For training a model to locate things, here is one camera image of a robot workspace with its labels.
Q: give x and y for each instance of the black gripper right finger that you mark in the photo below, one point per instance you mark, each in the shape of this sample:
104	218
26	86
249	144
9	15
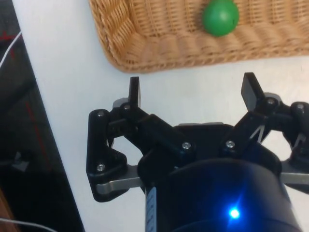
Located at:
251	96

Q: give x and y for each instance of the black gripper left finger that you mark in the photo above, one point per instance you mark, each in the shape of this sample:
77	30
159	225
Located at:
96	145

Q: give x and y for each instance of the green ball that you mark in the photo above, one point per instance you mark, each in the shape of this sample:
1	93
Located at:
220	18

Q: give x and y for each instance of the brown wicker basket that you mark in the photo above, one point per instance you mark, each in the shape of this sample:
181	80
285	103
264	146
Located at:
169	48

